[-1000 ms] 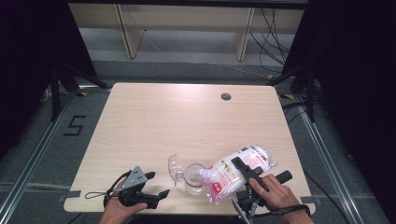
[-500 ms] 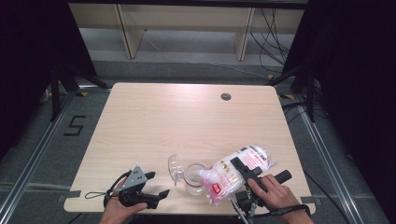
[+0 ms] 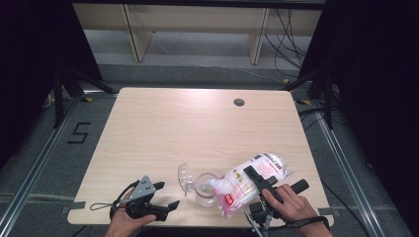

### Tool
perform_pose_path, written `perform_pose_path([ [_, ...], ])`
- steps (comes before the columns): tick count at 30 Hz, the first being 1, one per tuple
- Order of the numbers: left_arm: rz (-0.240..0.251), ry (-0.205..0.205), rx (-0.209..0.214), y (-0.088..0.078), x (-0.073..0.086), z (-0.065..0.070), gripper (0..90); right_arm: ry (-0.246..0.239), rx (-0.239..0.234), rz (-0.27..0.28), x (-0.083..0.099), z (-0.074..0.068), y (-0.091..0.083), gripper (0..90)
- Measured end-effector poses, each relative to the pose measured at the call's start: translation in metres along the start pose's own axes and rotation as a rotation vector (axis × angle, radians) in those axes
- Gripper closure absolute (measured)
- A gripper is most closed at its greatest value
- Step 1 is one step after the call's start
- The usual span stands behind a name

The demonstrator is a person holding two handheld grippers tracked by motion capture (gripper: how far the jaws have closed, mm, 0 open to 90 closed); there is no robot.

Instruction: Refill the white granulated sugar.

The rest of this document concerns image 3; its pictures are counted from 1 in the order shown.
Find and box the thin black strap loop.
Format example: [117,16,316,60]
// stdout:
[89,201,116,212]

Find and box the glass jar with taupe handle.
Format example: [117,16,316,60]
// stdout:
[177,162,221,208]

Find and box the person's left hand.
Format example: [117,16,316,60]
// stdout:
[104,187,158,237]

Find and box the black metal stand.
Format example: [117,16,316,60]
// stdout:
[282,69,336,130]
[52,64,115,129]

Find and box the white floor cable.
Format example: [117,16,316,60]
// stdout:
[152,32,285,84]

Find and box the aluminium floor rail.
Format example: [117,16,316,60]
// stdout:
[315,108,383,237]
[0,98,81,229]

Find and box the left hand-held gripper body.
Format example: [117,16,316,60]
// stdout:
[112,175,170,222]

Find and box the beige shelf unit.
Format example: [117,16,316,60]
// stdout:
[72,2,323,66]

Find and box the black tape numeral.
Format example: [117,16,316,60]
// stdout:
[66,121,92,145]

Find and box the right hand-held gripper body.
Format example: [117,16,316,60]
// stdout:
[247,175,311,230]

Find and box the grey tape strip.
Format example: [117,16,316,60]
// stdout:
[60,200,87,215]
[317,206,336,217]

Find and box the bundle of black cables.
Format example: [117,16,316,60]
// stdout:
[264,9,309,78]

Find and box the red and white plastic bag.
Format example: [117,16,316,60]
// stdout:
[210,151,294,220]

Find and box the black curtain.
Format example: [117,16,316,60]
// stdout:
[296,0,419,237]
[0,0,104,167]

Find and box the black wrist strap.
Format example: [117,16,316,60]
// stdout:
[286,215,331,231]

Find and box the person's right hand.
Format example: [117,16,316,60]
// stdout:
[261,183,320,229]

